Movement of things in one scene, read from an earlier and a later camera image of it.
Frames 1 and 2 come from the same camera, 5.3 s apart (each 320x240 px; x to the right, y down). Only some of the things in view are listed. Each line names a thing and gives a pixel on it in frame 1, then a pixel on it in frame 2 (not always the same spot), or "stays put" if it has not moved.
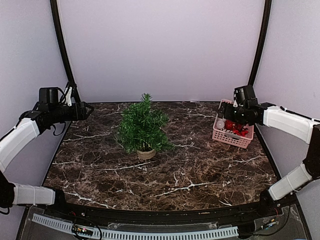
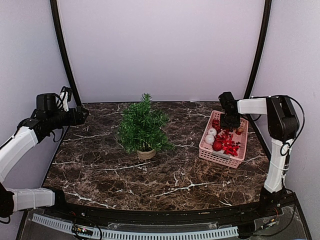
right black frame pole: (255, 64) stays put
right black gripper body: (239, 116) to (230, 121)
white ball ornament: (220, 124) to (212, 131)
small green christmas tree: (141, 130) stays put
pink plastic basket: (229, 132) to (206, 151)
